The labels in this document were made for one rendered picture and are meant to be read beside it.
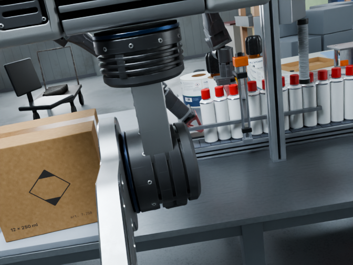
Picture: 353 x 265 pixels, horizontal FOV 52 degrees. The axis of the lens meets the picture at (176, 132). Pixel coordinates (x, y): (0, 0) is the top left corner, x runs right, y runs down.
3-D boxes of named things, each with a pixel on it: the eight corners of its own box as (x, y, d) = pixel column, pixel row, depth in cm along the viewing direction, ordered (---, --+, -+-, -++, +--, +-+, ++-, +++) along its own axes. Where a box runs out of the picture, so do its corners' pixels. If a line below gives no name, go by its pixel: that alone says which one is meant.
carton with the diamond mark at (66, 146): (113, 181, 125) (95, 107, 116) (113, 218, 103) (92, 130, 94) (24, 200, 122) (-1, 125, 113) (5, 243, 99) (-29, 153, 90)
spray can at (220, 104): (229, 134, 142) (224, 84, 135) (232, 139, 137) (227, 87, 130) (216, 137, 141) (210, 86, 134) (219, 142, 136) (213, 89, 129)
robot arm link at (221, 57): (219, 47, 130) (234, 44, 130) (214, 45, 136) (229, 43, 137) (221, 66, 132) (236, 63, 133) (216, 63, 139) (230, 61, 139)
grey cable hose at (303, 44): (307, 81, 124) (305, 18, 117) (311, 83, 121) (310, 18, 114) (297, 82, 124) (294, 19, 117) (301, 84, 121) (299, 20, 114)
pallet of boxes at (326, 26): (334, 90, 476) (334, 1, 438) (380, 102, 407) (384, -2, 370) (259, 109, 451) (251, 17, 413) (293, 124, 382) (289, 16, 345)
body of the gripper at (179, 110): (191, 106, 139) (178, 93, 137) (194, 114, 129) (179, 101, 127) (180, 118, 140) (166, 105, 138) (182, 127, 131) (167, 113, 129)
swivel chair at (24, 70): (84, 128, 487) (64, 51, 452) (81, 145, 425) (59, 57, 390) (34, 139, 478) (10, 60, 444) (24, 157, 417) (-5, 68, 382)
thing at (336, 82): (339, 117, 141) (339, 65, 134) (346, 121, 136) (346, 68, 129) (326, 119, 141) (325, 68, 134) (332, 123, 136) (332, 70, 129)
